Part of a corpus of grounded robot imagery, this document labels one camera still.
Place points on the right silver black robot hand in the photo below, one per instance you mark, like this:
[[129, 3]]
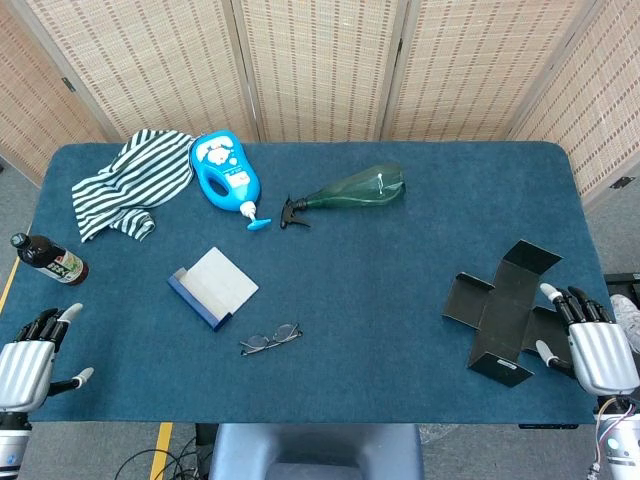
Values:
[[600, 355]]

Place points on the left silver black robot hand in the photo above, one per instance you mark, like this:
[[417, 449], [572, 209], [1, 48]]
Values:
[[25, 375]]

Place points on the black unfolded cardboard box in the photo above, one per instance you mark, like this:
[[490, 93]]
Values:
[[505, 310]]

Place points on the blue table mat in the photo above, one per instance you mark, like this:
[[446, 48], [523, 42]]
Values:
[[350, 300]]

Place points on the thin-framed eyeglasses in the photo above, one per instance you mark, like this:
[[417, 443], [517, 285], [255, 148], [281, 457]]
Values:
[[257, 342]]

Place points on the black table control panel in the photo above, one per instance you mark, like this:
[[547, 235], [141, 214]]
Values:
[[547, 426]]

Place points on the blue glasses case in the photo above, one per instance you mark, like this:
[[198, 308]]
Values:
[[220, 285]]

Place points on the green spray bottle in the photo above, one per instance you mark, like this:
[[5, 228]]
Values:
[[360, 190]]

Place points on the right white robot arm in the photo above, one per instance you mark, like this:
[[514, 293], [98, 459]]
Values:
[[622, 450]]

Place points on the black table leg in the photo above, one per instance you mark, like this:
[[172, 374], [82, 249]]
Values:
[[202, 440]]

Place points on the bamboo folding screen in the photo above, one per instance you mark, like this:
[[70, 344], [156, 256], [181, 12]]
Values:
[[320, 65]]

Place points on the black equipment base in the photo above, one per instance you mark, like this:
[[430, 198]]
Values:
[[622, 278]]

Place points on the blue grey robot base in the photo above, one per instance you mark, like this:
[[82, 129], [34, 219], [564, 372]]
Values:
[[315, 445]]

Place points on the blue detergent pump bottle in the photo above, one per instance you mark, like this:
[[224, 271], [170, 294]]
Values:
[[245, 185]]

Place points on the dark sauce bottle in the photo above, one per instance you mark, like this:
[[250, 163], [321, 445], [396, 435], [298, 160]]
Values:
[[50, 257]]

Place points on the green white striped cloth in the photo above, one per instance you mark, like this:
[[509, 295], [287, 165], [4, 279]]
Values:
[[135, 175]]

